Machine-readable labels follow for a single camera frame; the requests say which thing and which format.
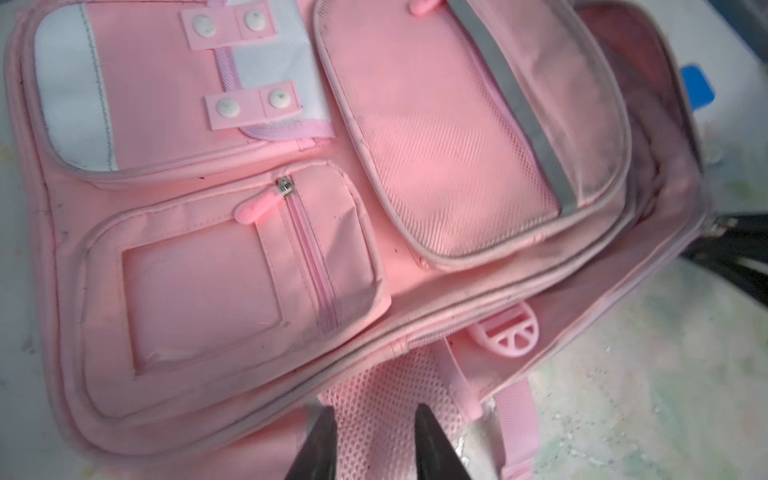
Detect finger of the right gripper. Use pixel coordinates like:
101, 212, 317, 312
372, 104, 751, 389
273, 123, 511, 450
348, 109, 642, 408
702, 212, 767, 263
683, 254, 767, 307

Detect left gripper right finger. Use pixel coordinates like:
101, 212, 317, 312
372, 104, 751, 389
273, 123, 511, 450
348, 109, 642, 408
414, 403, 470, 480

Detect pink student backpack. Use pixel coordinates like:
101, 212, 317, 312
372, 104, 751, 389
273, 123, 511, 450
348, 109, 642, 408
5, 1, 709, 479

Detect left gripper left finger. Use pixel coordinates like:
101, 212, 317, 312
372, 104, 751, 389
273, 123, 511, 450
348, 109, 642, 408
285, 406, 338, 480

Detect blue pencil case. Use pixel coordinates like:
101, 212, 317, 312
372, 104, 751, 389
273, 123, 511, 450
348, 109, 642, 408
680, 64, 716, 111

